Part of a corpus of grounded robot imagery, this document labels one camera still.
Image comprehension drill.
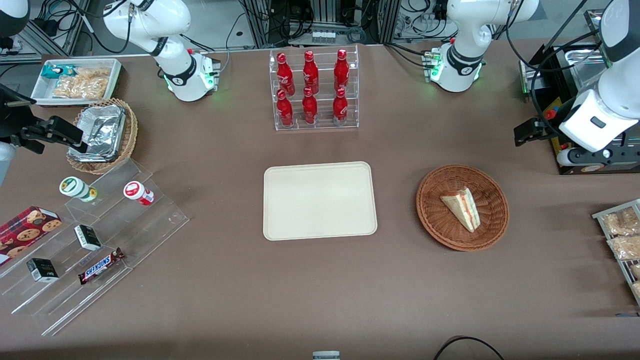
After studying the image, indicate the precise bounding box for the white rectangular snack bin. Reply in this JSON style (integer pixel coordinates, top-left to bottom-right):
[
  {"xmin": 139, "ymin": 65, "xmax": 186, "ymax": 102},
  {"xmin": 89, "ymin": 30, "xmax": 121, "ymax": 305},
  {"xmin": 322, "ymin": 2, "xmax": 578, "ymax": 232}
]
[{"xmin": 30, "ymin": 58, "xmax": 123, "ymax": 107}]

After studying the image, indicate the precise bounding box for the grey wire rack tray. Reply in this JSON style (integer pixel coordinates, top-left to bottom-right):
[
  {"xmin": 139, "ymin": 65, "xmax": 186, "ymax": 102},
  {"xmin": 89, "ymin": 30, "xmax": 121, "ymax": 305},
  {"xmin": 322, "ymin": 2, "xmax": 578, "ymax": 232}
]
[{"xmin": 592, "ymin": 198, "xmax": 640, "ymax": 306}]

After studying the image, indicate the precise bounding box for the small black box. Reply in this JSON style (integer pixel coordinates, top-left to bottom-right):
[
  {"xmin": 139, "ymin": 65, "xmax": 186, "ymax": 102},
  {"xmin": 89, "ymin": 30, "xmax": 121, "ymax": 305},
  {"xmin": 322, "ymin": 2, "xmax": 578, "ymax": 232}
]
[
  {"xmin": 26, "ymin": 257, "xmax": 60, "ymax": 284},
  {"xmin": 73, "ymin": 224, "xmax": 103, "ymax": 252}
]

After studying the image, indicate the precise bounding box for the clear bag of chips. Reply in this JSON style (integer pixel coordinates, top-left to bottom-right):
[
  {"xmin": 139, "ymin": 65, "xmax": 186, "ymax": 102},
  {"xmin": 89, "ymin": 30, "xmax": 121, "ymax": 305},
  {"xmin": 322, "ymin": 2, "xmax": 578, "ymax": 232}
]
[{"xmin": 52, "ymin": 67, "xmax": 111, "ymax": 100}]

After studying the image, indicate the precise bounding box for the red lid cup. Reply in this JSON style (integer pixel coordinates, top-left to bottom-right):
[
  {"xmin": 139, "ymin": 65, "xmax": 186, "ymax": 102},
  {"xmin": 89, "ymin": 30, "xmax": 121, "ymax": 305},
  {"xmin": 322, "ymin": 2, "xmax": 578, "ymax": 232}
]
[{"xmin": 123, "ymin": 180, "xmax": 155, "ymax": 207}]

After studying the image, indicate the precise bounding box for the black table cable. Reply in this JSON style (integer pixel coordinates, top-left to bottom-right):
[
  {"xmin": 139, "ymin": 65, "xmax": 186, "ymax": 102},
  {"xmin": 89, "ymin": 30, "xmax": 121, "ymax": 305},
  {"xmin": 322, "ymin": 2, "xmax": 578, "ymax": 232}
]
[{"xmin": 432, "ymin": 335, "xmax": 506, "ymax": 360}]

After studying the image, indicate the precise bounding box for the clear acrylic bottle rack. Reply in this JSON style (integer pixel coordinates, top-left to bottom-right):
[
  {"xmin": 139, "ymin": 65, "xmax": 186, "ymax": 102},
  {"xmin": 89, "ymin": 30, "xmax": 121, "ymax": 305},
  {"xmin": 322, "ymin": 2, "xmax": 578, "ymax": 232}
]
[{"xmin": 268, "ymin": 44, "xmax": 360, "ymax": 132}]

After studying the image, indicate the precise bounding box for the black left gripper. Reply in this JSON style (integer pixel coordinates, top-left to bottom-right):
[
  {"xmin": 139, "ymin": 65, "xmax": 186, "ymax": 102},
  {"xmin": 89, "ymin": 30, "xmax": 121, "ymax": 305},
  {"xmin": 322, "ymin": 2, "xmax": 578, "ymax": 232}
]
[{"xmin": 513, "ymin": 119, "xmax": 555, "ymax": 147}]

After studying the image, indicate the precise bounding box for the teal snack packet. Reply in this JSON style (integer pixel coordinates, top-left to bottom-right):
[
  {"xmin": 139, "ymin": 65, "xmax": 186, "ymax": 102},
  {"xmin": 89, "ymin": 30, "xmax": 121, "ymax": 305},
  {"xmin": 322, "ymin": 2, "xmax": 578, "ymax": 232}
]
[{"xmin": 41, "ymin": 64, "xmax": 77, "ymax": 80}]

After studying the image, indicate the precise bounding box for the brown wicker basket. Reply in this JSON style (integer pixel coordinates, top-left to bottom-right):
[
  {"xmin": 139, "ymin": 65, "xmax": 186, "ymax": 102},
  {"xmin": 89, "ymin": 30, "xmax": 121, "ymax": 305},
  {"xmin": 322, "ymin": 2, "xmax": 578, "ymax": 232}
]
[{"xmin": 415, "ymin": 164, "xmax": 510, "ymax": 252}]

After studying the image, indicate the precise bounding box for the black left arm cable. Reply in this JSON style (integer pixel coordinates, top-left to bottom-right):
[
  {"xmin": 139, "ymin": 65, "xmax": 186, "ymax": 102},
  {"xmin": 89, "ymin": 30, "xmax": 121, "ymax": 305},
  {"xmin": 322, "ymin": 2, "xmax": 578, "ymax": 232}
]
[{"xmin": 504, "ymin": 0, "xmax": 603, "ymax": 132}]

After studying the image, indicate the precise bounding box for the green lid cup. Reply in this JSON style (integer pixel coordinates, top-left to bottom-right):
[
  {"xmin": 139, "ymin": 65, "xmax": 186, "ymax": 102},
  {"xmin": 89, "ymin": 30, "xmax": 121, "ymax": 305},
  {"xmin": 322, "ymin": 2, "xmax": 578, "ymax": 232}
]
[{"xmin": 59, "ymin": 176, "xmax": 99, "ymax": 203}]

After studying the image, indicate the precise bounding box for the beige plastic tray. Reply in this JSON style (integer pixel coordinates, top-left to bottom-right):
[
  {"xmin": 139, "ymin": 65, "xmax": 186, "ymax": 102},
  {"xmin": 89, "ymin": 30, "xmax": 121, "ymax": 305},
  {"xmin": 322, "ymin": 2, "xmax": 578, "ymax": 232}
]
[{"xmin": 262, "ymin": 161, "xmax": 379, "ymax": 242}]

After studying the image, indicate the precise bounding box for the clear acrylic stepped shelf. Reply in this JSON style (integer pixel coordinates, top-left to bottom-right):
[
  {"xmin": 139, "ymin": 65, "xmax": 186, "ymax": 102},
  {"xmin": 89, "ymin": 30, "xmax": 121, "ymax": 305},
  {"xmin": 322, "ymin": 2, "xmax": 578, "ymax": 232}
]
[{"xmin": 0, "ymin": 158, "xmax": 190, "ymax": 337}]

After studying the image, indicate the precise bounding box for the red cola bottle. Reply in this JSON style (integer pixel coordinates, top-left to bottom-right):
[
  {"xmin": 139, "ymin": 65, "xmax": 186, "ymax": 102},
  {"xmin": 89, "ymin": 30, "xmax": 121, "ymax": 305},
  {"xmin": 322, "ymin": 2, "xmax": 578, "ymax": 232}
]
[
  {"xmin": 332, "ymin": 87, "xmax": 349, "ymax": 126},
  {"xmin": 301, "ymin": 87, "xmax": 319, "ymax": 125},
  {"xmin": 276, "ymin": 52, "xmax": 296, "ymax": 97},
  {"xmin": 302, "ymin": 50, "xmax": 320, "ymax": 95},
  {"xmin": 276, "ymin": 89, "xmax": 295, "ymax": 128},
  {"xmin": 333, "ymin": 48, "xmax": 350, "ymax": 92}
]

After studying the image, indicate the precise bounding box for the light wicker basket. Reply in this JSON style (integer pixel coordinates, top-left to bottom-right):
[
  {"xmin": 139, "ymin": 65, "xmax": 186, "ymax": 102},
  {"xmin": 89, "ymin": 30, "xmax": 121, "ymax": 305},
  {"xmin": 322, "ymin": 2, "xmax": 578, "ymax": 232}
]
[{"xmin": 66, "ymin": 98, "xmax": 139, "ymax": 175}]

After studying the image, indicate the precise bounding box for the black food warmer cabinet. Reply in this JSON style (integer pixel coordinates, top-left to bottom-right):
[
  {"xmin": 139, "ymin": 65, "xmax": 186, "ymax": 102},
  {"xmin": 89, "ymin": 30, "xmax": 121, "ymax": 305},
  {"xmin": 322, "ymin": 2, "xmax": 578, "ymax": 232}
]
[{"xmin": 518, "ymin": 9, "xmax": 640, "ymax": 176}]

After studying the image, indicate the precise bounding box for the Snickers bar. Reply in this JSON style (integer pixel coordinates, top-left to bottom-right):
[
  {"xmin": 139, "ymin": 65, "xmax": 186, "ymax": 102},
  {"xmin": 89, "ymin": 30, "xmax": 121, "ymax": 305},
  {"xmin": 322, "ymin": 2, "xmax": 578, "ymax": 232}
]
[{"xmin": 78, "ymin": 247, "xmax": 126, "ymax": 286}]

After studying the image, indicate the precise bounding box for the aluminium foil container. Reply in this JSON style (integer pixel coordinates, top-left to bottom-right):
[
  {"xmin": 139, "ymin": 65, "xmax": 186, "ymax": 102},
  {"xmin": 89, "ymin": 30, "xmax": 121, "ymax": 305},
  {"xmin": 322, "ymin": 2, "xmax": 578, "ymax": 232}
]
[{"xmin": 68, "ymin": 104, "xmax": 126, "ymax": 163}]

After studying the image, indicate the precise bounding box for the steel warmer pan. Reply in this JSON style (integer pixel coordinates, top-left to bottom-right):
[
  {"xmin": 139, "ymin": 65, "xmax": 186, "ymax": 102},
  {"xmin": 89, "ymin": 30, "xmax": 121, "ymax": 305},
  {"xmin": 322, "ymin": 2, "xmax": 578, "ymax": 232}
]
[{"xmin": 564, "ymin": 47, "xmax": 608, "ymax": 92}]

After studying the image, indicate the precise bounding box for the red cookie box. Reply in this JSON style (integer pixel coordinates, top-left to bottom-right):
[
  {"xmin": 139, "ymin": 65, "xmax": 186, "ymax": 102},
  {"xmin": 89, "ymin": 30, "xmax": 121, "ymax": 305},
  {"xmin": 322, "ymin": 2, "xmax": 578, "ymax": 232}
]
[{"xmin": 0, "ymin": 205, "xmax": 63, "ymax": 266}]

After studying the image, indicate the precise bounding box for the aluminium frame rack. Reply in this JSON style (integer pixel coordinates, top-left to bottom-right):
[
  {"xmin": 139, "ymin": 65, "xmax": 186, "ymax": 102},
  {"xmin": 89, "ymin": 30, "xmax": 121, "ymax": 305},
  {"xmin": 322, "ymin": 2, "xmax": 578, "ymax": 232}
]
[{"xmin": 239, "ymin": 0, "xmax": 402, "ymax": 49}]

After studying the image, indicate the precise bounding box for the triangular sandwich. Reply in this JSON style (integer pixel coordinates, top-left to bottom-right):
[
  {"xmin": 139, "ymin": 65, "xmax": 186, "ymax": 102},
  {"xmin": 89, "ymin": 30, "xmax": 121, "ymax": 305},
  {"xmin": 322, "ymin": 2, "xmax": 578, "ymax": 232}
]
[{"xmin": 439, "ymin": 186, "xmax": 482, "ymax": 234}]

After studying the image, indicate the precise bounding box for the black power adapter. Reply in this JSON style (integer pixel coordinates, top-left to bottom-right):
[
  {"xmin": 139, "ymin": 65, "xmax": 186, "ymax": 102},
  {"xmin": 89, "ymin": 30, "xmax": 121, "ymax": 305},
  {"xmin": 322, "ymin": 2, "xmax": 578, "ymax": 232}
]
[{"xmin": 30, "ymin": 18, "xmax": 59, "ymax": 37}]

